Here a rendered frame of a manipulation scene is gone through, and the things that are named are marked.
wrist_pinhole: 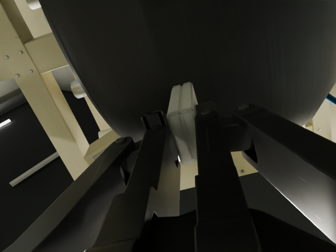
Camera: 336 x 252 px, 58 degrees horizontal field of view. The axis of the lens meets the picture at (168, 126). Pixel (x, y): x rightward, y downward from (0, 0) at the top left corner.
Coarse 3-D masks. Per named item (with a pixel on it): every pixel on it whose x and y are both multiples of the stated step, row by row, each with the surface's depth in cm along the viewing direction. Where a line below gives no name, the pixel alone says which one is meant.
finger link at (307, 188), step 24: (240, 120) 13; (264, 120) 12; (288, 120) 12; (264, 144) 11; (288, 144) 10; (312, 144) 9; (264, 168) 12; (288, 168) 10; (312, 168) 8; (288, 192) 11; (312, 192) 9; (312, 216) 10
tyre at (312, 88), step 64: (64, 0) 27; (128, 0) 26; (192, 0) 26; (256, 0) 26; (320, 0) 26; (128, 64) 29; (192, 64) 29; (256, 64) 30; (320, 64) 31; (128, 128) 36
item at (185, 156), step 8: (176, 88) 21; (176, 96) 19; (176, 104) 17; (168, 112) 16; (176, 112) 16; (168, 120) 16; (176, 120) 16; (176, 128) 16; (176, 136) 16; (184, 136) 16; (176, 144) 16; (184, 144) 16; (184, 152) 16; (184, 160) 16; (192, 160) 17
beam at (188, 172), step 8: (232, 152) 90; (240, 152) 90; (240, 160) 91; (184, 168) 93; (192, 168) 93; (240, 168) 92; (248, 168) 92; (184, 176) 94; (192, 176) 94; (184, 184) 96; (192, 184) 96
